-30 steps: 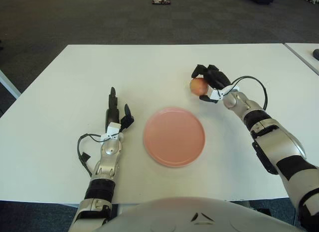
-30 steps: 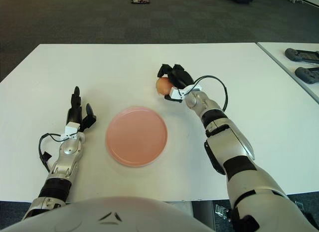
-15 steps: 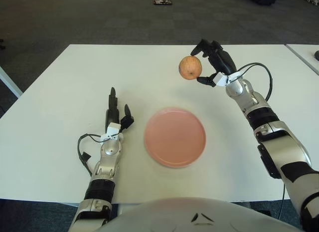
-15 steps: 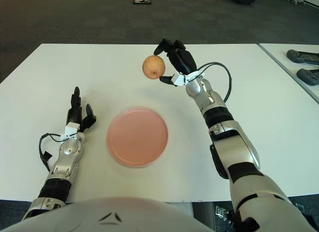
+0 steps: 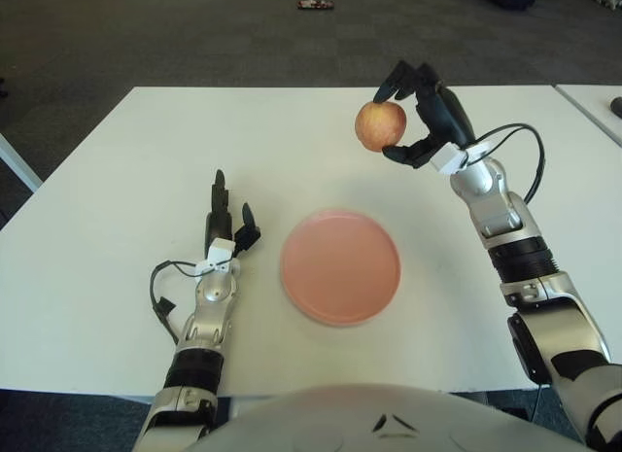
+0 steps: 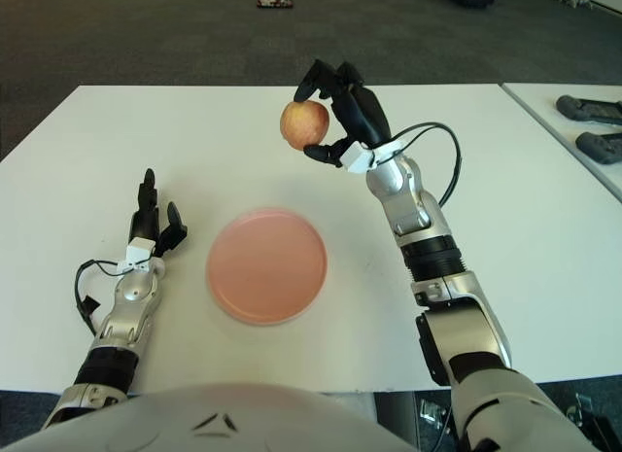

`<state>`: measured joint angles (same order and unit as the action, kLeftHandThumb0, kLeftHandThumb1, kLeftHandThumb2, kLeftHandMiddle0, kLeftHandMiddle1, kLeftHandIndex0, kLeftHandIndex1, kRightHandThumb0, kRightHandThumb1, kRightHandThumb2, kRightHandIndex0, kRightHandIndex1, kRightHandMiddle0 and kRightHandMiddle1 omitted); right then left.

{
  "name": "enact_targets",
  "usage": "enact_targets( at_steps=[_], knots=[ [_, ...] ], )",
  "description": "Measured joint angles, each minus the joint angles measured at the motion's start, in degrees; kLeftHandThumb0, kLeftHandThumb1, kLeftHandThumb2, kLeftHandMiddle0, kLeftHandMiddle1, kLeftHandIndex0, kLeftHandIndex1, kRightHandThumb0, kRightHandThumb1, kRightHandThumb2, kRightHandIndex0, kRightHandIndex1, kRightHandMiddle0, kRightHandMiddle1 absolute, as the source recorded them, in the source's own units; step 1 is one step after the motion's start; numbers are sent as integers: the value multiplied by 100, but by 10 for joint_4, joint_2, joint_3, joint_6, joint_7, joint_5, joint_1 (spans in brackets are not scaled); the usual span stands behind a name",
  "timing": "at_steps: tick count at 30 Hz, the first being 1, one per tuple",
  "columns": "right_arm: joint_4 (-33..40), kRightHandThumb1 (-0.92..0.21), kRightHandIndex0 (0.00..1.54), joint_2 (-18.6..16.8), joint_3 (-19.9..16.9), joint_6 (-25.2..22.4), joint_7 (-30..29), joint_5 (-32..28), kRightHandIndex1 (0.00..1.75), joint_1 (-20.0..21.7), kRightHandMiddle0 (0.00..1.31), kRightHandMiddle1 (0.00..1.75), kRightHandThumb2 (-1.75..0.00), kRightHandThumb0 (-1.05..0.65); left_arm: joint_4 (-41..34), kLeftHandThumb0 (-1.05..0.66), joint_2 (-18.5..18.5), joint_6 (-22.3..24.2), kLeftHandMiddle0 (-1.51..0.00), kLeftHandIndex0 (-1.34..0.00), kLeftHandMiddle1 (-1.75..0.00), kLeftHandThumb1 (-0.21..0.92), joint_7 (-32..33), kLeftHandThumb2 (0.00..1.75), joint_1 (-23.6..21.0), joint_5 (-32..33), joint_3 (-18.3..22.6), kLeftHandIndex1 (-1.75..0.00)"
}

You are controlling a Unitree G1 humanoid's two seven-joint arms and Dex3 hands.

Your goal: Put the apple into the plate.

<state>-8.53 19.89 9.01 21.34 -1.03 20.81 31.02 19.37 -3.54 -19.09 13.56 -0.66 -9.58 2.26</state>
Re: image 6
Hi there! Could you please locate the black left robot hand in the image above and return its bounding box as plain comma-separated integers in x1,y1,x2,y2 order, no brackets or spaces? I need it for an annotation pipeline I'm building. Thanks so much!
123,167,190,273

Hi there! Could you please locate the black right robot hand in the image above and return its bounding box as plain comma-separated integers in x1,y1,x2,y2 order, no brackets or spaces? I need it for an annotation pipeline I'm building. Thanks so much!
296,58,404,174

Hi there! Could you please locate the red yellow apple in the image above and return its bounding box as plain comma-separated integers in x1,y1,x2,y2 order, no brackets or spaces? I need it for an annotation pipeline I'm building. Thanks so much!
279,99,331,151

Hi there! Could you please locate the pink round plate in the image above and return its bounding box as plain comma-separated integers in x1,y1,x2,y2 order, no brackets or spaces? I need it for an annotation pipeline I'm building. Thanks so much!
205,207,328,326

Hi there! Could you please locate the silver robot torso shell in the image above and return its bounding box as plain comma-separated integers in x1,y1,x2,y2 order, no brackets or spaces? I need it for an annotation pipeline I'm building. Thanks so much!
0,381,414,452

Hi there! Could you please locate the dark grey game controller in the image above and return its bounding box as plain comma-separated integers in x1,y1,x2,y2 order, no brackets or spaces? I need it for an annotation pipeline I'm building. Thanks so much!
575,131,622,165
556,94,622,126

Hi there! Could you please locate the clear plastic wrapper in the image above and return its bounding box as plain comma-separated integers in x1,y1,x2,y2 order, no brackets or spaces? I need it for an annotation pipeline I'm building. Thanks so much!
420,398,453,432

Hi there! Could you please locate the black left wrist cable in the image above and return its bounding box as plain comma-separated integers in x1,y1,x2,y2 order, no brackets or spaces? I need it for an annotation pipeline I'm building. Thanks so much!
73,259,128,336

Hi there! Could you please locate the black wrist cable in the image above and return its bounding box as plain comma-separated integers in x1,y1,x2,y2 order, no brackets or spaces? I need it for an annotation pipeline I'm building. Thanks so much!
388,122,462,208
73,259,128,336

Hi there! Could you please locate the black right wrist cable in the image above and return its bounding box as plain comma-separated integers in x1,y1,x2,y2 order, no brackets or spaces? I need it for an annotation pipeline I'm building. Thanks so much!
388,122,462,208

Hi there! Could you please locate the black metal caster frame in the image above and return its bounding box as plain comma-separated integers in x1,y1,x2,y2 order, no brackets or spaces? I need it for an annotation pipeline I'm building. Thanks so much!
566,392,622,434

